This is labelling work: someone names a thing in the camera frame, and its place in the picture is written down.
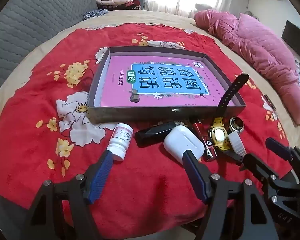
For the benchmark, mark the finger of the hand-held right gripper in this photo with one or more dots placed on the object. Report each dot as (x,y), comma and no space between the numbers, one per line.
(256,165)
(277,145)

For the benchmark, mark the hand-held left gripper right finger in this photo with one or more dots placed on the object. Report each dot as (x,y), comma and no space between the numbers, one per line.
(193,173)

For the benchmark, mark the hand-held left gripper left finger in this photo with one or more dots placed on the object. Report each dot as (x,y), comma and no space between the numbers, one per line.
(100,173)

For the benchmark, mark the red and black lighter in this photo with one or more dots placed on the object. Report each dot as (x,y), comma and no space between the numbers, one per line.
(210,151)

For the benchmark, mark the white ribbed jar lid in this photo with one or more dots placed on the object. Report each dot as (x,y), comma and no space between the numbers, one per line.
(236,142)

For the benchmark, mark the white earbuds case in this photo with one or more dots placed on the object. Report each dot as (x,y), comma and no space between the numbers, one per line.
(180,140)

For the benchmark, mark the white pill bottle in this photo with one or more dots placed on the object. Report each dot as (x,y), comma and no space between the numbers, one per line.
(120,140)

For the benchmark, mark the black faceted lighter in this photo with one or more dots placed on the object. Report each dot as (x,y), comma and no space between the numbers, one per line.
(152,133)

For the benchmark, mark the pink shallow cardboard box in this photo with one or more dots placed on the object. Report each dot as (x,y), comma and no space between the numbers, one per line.
(140,113)

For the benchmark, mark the red floral blanket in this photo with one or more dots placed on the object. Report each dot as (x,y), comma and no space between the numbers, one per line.
(52,155)

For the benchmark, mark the pink and blue book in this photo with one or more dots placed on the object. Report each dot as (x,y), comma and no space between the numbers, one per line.
(120,90)

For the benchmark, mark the pink quilted duvet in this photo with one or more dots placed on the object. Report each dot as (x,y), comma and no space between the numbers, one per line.
(260,50)

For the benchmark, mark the blue patterned cloth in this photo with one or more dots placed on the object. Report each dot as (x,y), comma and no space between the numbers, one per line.
(95,15)

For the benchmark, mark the grey quilted sofa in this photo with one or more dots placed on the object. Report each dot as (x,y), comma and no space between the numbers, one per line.
(35,25)

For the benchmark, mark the dark wall television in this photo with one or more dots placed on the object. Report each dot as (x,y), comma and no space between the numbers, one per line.
(293,33)

